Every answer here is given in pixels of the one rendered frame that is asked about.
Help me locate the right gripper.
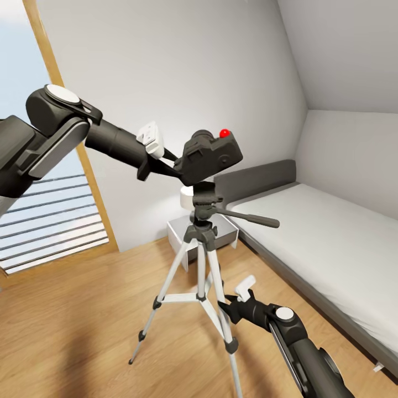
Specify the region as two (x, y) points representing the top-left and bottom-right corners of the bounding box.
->
(217, 289), (261, 324)

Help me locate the camera tripod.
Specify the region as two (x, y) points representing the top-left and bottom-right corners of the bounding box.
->
(129, 181), (280, 398)

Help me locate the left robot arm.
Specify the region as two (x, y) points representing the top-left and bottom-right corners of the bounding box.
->
(0, 85), (182, 218)

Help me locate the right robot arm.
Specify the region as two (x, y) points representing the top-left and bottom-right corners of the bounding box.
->
(217, 275), (355, 398)

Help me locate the digital camera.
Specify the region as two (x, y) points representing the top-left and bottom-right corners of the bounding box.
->
(173, 129), (243, 187)

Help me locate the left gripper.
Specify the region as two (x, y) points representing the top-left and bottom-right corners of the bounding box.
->
(108, 128), (182, 181)

